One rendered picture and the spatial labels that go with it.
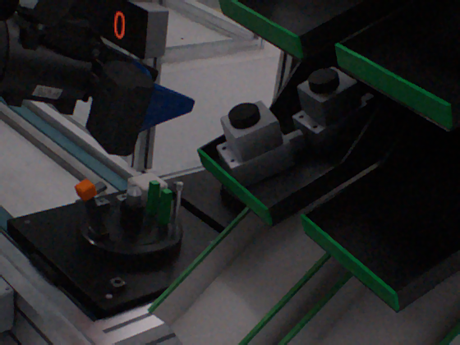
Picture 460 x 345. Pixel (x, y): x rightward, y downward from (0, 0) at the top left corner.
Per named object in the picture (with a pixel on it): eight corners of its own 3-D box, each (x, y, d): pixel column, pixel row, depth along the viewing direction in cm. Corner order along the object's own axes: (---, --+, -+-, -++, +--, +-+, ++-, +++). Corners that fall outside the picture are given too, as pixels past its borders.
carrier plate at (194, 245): (103, 324, 95) (103, 309, 94) (6, 232, 109) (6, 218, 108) (250, 268, 111) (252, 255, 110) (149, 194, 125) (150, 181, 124)
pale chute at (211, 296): (227, 400, 81) (204, 384, 78) (169, 325, 91) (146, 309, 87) (416, 204, 82) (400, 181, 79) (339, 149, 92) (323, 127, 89)
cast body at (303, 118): (321, 158, 79) (309, 99, 74) (296, 139, 82) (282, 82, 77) (388, 117, 81) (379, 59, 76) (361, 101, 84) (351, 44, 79)
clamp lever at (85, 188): (96, 236, 103) (81, 192, 98) (88, 228, 104) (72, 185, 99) (119, 221, 105) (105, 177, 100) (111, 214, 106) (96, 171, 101)
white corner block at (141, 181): (142, 213, 119) (144, 190, 117) (125, 200, 122) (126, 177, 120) (167, 206, 122) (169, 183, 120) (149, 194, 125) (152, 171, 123)
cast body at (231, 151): (237, 191, 78) (220, 135, 73) (222, 168, 81) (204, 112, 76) (314, 157, 79) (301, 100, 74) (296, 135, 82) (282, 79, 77)
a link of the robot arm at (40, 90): (24, 146, 53) (48, 59, 51) (-49, 51, 66) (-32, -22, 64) (133, 160, 58) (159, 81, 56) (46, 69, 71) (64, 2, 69)
